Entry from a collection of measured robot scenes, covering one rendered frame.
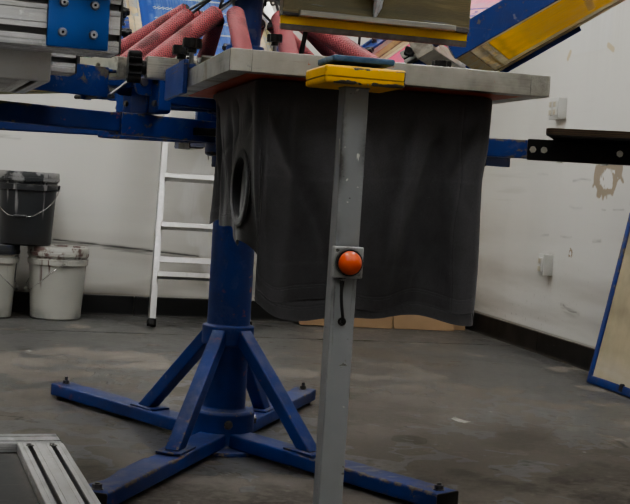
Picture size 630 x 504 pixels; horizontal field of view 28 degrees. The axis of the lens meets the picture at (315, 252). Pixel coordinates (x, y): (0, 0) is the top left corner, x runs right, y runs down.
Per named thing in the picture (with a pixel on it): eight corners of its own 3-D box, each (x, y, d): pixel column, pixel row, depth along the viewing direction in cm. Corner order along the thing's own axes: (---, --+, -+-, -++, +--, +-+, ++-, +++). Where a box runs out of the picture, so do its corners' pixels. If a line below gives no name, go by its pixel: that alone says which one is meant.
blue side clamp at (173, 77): (206, 94, 259) (208, 60, 258) (182, 92, 257) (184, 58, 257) (185, 101, 288) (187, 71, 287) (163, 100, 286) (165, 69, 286)
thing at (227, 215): (290, 263, 227) (301, 82, 225) (243, 260, 225) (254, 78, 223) (243, 247, 271) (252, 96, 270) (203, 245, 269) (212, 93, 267)
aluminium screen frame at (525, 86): (549, 97, 225) (551, 75, 225) (229, 69, 211) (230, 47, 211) (411, 114, 301) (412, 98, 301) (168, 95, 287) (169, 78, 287)
